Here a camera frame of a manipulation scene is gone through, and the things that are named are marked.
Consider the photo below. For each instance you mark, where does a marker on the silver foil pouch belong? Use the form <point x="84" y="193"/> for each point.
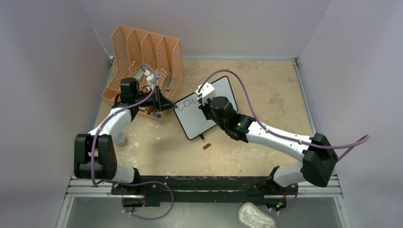
<point x="252" y="217"/>

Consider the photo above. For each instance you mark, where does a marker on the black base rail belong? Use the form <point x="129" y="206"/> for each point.
<point x="260" y="190"/>

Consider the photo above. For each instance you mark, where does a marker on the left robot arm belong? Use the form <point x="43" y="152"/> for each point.
<point x="94" y="152"/>

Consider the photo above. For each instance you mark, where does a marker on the peach plastic file organizer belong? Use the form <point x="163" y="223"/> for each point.
<point x="133" y="47"/>

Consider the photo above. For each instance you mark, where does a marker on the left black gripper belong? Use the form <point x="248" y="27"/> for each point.
<point x="160" y="103"/>

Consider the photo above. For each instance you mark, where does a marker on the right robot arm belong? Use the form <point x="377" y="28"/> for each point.
<point x="314" y="163"/>

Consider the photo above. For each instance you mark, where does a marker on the brown marker cap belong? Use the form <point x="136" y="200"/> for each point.
<point x="206" y="146"/>

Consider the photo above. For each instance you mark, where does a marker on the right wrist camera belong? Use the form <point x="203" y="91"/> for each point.
<point x="204" y="93"/>

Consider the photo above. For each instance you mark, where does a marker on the aluminium frame rail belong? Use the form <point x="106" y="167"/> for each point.
<point x="334" y="189"/>

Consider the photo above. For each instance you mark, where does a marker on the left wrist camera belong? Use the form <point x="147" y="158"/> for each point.
<point x="150" y="78"/>

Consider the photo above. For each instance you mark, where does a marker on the grey eraser block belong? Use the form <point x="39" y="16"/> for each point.
<point x="139" y="75"/>

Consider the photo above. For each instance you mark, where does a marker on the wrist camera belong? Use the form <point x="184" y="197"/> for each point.
<point x="204" y="93"/>
<point x="150" y="78"/>

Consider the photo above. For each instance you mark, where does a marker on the grey rounded case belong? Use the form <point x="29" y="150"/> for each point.
<point x="169" y="82"/>

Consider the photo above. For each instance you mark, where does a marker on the black framed whiteboard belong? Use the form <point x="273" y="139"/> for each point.
<point x="192" y="119"/>

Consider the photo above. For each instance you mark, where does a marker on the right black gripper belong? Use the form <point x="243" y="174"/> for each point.
<point x="204" y="107"/>

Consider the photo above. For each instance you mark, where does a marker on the clear plastic jar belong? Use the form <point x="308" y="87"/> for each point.
<point x="120" y="140"/>

